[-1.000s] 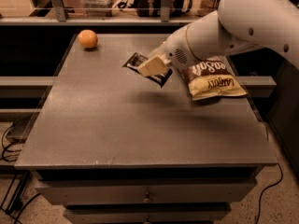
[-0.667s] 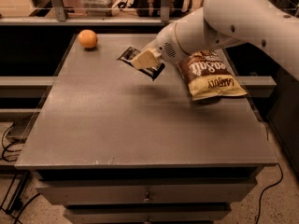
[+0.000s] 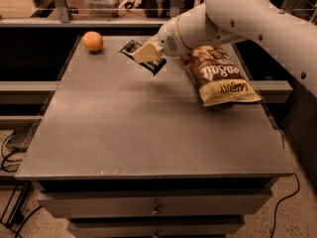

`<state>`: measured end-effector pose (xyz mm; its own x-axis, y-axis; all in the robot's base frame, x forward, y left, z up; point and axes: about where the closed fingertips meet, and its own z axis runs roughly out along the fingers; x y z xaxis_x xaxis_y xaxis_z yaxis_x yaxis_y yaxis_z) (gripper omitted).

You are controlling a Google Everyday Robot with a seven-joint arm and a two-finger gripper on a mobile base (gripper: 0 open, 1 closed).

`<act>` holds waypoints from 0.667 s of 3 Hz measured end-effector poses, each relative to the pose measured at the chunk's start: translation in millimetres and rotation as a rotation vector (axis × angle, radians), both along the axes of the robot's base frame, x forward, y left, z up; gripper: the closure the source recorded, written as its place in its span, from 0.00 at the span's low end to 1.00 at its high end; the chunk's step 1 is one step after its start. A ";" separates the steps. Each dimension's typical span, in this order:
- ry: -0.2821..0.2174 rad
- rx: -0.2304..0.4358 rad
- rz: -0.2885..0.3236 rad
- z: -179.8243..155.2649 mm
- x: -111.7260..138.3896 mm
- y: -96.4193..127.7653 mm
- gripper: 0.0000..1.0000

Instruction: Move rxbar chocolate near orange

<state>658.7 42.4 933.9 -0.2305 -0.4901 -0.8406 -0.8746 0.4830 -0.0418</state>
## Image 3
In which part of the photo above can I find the brown cream cookie bag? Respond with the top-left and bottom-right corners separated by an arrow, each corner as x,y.
180,46 -> 261,107

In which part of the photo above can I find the orange fruit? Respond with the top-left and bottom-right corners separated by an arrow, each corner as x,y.
82,32 -> 103,52

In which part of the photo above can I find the black cable right floor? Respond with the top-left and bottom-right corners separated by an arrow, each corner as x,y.
268,172 -> 301,238

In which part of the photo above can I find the grey drawer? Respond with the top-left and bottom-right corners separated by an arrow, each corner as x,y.
67,217 -> 244,238
38,189 -> 271,218

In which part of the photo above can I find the grey metal shelf rail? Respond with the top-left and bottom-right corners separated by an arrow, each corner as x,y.
0,0 -> 317,29

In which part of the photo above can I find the black rxbar chocolate wrapper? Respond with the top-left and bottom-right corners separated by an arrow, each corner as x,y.
120,40 -> 166,75

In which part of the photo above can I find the black cables left floor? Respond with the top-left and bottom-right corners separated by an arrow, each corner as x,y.
0,122 -> 44,238

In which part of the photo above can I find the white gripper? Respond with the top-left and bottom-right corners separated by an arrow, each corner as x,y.
133,16 -> 191,63

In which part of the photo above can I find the grey top drawer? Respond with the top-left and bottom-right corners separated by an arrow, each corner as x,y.
38,189 -> 271,218

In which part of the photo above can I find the grey lower drawer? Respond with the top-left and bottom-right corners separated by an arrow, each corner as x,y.
67,217 -> 244,238

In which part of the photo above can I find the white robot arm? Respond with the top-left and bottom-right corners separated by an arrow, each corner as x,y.
133,0 -> 317,96

